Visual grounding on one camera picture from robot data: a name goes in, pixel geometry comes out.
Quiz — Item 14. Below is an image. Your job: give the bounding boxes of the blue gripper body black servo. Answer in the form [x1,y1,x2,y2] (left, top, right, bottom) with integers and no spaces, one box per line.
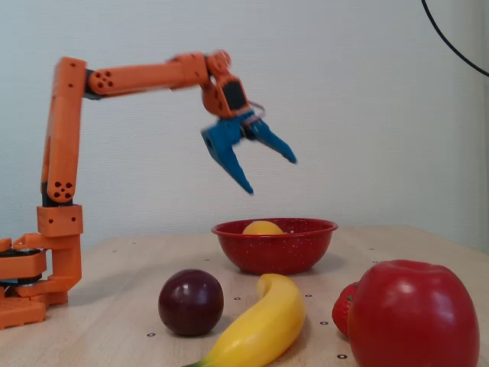
[201,111,265,156]

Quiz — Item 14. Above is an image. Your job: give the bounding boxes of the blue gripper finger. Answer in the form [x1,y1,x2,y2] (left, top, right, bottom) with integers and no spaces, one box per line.
[253,121,298,165]
[212,144,256,196]

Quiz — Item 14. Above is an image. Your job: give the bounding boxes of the orange yellow toy peach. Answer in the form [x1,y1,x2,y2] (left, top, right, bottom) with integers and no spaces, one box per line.
[241,220,285,235]

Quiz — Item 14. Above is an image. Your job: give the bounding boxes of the orange robot base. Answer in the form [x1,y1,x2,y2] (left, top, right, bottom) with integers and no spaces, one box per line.
[0,204,85,332]

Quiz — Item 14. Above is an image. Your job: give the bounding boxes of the red speckled enamel bowl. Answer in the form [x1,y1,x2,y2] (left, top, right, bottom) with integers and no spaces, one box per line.
[211,217,339,276]

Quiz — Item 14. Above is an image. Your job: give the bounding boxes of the dark purple toy plum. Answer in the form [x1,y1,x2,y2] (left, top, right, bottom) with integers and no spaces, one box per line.
[157,268,225,338]

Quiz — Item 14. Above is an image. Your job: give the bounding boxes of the yellow toy banana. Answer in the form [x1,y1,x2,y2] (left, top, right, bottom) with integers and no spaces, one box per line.
[182,273,307,367]

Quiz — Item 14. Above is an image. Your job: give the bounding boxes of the red toy strawberry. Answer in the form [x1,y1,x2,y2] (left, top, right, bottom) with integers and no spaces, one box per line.
[331,281,360,339]

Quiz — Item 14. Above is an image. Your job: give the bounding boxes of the red toy apple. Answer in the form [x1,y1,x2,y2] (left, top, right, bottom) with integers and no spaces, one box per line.
[346,259,481,367]

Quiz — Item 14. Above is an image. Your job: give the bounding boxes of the white gripper servo cable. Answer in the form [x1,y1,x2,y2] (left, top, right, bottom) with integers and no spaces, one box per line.
[244,101,267,127]

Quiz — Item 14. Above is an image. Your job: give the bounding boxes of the black hanging cable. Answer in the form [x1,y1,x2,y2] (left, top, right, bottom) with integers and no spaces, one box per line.
[420,0,489,77]

